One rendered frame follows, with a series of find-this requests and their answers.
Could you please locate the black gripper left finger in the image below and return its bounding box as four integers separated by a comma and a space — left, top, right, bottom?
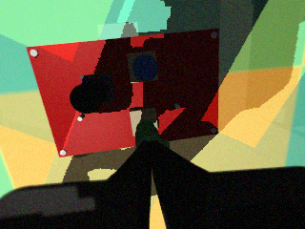
0, 141, 152, 229

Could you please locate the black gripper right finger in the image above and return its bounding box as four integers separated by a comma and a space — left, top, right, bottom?
150, 140, 305, 229

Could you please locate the red circuit board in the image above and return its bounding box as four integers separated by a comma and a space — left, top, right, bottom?
27, 29, 219, 157

